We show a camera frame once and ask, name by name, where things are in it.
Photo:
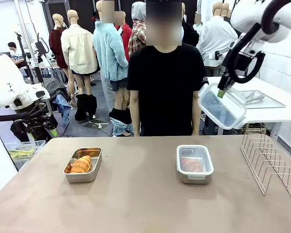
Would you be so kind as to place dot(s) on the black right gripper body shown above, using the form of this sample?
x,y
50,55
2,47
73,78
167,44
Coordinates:
x,y
225,82

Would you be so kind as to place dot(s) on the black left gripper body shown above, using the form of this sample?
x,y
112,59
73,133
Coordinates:
x,y
38,123

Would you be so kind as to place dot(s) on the left gripper green finger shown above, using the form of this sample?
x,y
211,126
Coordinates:
x,y
31,137
54,131

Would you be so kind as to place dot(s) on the clear plastic clip lid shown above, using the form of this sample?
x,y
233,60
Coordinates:
x,y
220,114
195,151

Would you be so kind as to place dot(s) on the golden brown croissant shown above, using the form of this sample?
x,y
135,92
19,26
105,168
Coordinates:
x,y
81,165
190,164

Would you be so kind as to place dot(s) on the person's left forearm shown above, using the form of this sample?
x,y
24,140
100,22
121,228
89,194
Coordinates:
x,y
196,116

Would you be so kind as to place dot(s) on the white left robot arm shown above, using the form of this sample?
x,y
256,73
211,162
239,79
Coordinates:
x,y
2,80

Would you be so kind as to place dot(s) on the person's left hand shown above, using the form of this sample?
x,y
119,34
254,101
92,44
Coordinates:
x,y
196,131

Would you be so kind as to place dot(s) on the person's right hand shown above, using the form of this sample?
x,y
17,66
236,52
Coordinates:
x,y
135,131

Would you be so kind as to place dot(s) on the clear plastic storage bin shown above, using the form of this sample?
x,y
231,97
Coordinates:
x,y
37,143

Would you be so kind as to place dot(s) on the yellow green packets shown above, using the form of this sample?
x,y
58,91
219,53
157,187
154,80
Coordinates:
x,y
21,153

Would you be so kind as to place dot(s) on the hanging blue jeans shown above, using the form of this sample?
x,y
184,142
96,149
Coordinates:
x,y
64,109

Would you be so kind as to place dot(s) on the metal tongs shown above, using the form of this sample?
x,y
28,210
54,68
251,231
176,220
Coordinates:
x,y
255,97

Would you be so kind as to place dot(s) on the dark clothes pile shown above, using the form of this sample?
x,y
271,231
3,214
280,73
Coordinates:
x,y
54,88

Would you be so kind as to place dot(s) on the bunched black trousers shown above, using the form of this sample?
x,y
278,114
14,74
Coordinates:
x,y
83,106

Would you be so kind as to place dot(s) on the mannequin in white shirt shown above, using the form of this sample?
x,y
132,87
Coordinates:
x,y
215,41

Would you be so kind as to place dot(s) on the clear glass tray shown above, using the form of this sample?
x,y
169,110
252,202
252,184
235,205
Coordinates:
x,y
269,103

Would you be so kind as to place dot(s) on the rectangular stainless steel container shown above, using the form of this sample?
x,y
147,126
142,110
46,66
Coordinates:
x,y
80,178
184,179

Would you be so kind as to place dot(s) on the person in black t-shirt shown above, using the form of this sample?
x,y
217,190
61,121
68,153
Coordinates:
x,y
165,85

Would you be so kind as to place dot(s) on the mannequin in black jacket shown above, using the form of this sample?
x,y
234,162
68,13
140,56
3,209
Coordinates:
x,y
190,36

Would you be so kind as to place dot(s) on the bunched jeans and black cloth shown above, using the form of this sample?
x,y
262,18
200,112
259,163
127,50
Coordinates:
x,y
121,121

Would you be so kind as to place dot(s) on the mannequin in black coat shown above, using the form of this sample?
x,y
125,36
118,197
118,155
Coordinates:
x,y
225,11

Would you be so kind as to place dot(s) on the seated person in striped shirt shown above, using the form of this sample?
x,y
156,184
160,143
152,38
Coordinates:
x,y
15,54

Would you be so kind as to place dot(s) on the black device on stand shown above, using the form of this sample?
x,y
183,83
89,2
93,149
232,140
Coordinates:
x,y
40,47

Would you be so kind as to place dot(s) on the mannequin in dark red sweater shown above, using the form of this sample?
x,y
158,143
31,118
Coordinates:
x,y
57,46

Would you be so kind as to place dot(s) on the mannequin in cream jacket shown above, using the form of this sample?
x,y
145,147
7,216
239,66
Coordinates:
x,y
78,48

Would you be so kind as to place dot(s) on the mannequin in light blue fleece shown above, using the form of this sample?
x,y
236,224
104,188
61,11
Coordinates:
x,y
106,48

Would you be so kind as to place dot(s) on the mannequin in plaid hoodie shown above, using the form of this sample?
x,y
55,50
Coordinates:
x,y
137,36

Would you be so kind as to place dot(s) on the mannequin in red jacket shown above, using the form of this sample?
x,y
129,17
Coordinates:
x,y
126,34

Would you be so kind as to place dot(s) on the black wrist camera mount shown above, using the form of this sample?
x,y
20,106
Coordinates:
x,y
242,61

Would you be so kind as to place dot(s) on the flat mannequin base plate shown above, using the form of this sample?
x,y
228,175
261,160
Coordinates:
x,y
94,125

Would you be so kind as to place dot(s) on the silver aluminium frame post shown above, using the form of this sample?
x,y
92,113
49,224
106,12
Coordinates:
x,y
26,36

